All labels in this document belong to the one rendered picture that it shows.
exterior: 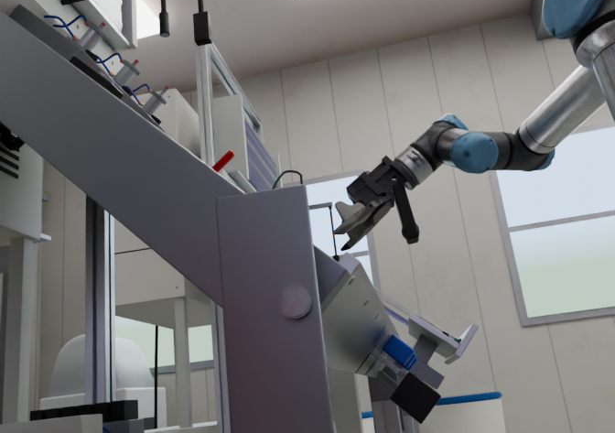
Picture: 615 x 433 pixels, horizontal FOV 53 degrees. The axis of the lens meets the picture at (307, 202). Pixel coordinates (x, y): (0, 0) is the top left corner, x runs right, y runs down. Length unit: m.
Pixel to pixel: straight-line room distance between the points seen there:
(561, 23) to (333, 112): 4.03
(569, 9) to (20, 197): 0.97
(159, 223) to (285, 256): 0.11
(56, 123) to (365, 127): 4.38
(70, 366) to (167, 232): 4.04
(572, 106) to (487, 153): 0.16
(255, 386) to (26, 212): 0.99
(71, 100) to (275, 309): 0.22
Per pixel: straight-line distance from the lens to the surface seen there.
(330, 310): 0.39
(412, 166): 1.25
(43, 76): 0.48
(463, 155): 1.17
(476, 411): 3.68
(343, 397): 1.29
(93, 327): 1.21
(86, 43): 0.98
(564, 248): 4.45
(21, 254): 1.26
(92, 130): 0.44
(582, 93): 1.14
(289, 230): 0.32
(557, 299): 4.39
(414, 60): 4.97
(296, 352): 0.31
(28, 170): 1.30
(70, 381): 4.41
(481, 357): 4.34
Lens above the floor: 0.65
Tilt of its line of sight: 18 degrees up
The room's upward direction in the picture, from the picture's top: 6 degrees counter-clockwise
